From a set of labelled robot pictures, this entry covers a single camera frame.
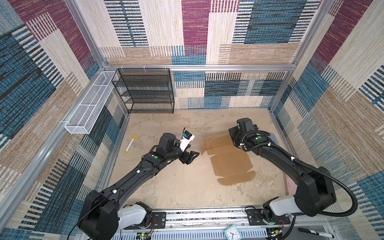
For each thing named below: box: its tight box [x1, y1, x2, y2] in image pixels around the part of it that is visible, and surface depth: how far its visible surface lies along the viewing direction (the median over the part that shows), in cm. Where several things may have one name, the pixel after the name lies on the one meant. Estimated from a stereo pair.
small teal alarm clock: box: [224, 224, 242, 240], surface depth 70 cm
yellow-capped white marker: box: [125, 134, 137, 153], surface depth 104 cm
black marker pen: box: [298, 227, 335, 238], surface depth 70 cm
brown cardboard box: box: [201, 134, 256, 186], surface depth 93 cm
